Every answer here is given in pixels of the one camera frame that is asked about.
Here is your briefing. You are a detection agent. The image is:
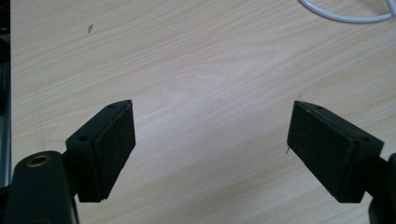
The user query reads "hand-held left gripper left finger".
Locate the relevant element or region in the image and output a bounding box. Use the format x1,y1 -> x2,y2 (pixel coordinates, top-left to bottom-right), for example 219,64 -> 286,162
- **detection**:
64,99 -> 137,203

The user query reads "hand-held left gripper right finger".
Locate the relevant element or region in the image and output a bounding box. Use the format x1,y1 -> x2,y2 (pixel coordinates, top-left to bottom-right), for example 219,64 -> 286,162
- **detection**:
286,100 -> 385,204

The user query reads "white cable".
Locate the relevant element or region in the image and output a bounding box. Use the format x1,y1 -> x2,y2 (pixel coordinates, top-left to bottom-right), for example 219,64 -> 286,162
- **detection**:
297,0 -> 396,24

